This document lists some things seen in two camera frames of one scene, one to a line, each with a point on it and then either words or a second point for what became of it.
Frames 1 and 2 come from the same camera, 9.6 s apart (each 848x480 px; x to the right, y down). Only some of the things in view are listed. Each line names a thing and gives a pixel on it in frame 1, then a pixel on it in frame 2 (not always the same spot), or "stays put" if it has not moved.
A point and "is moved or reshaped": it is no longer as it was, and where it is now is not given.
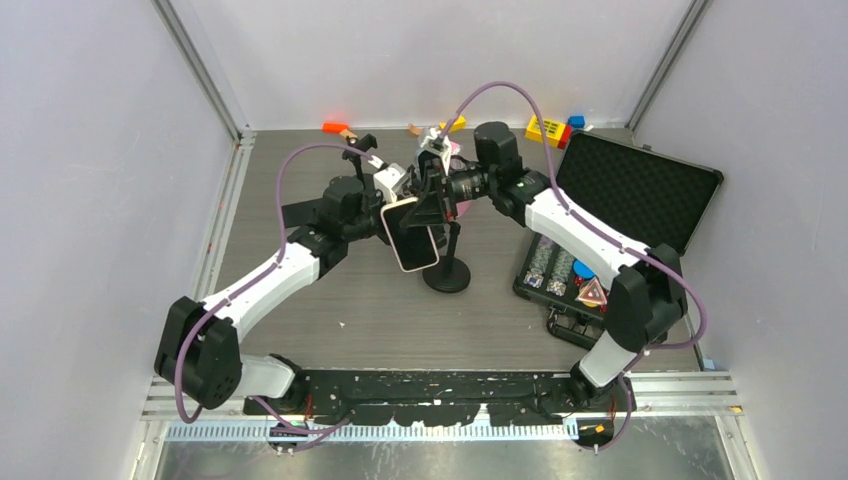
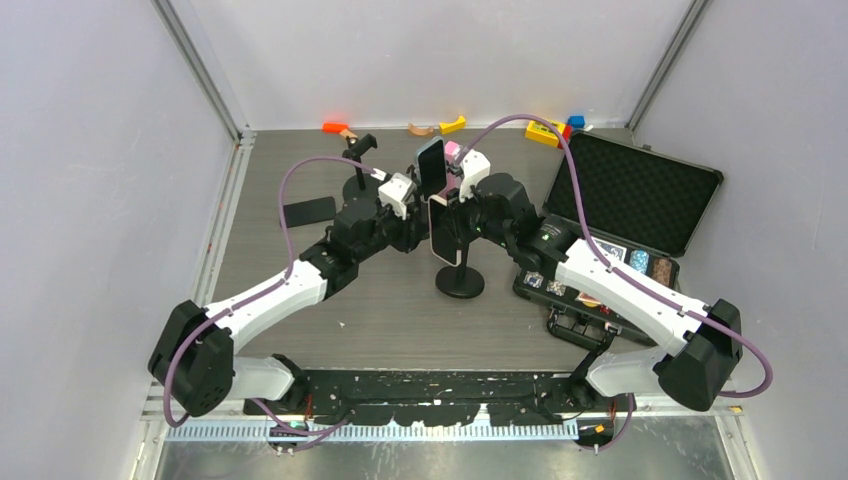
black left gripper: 377,198 → 410,231
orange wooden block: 334,127 stays put
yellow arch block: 458,124 stays put
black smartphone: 303,213 stays put
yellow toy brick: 553,131 stays put
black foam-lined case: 643,196 stays put
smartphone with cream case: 413,247 is moved or reshaped
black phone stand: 451,274 is moved or reshaped
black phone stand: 365,142 stays put
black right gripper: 432,203 → 464,231
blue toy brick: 577,121 stays put
